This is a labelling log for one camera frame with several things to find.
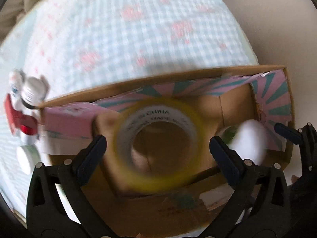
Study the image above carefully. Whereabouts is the dark green jar white lid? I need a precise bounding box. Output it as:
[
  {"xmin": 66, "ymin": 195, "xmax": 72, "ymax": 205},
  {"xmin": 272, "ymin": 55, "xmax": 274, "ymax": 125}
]
[{"xmin": 216, "ymin": 119, "xmax": 268, "ymax": 165}]

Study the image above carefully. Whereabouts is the white pill bottle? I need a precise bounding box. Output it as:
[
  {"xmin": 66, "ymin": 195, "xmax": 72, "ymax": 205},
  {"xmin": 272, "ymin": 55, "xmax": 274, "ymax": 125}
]
[{"xmin": 9, "ymin": 69, "xmax": 25, "ymax": 111}]

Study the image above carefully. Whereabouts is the yellow clear tape roll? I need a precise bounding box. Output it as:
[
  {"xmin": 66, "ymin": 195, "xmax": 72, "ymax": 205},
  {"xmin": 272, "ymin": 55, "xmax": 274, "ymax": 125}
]
[{"xmin": 112, "ymin": 98, "xmax": 205, "ymax": 194}]

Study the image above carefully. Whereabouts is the person's right hand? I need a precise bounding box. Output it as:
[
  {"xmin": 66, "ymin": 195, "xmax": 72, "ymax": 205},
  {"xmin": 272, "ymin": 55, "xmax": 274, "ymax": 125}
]
[{"xmin": 291, "ymin": 175, "xmax": 299, "ymax": 184}]

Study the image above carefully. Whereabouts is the black jar silver lid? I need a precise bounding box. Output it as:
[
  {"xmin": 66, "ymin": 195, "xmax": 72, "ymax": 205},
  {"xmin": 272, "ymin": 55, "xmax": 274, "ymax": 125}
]
[{"xmin": 21, "ymin": 75, "xmax": 49, "ymax": 110}]

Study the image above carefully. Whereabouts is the red silver small jar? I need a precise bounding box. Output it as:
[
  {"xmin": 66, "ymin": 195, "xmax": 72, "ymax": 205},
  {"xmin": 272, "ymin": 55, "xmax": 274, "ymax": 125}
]
[{"xmin": 20, "ymin": 125, "xmax": 38, "ymax": 145}]

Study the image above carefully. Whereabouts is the red Marubi carton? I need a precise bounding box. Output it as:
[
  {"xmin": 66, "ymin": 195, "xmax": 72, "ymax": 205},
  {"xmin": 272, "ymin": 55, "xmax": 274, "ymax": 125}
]
[{"xmin": 4, "ymin": 93, "xmax": 38, "ymax": 135}]

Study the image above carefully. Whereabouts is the blue checked floral bedsheet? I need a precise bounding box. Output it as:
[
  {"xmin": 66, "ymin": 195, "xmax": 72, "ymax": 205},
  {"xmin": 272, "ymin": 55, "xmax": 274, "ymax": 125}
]
[{"xmin": 1, "ymin": 0, "xmax": 258, "ymax": 99}]

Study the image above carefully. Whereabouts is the cardboard box pink lining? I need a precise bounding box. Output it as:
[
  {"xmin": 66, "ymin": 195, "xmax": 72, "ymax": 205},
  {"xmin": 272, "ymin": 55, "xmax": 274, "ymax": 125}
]
[{"xmin": 40, "ymin": 65, "xmax": 294, "ymax": 237}]

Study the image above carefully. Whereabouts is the light green jar white lid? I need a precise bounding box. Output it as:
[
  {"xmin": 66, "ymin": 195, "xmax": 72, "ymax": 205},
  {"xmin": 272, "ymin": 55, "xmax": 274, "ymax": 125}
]
[{"xmin": 16, "ymin": 145, "xmax": 41, "ymax": 175}]

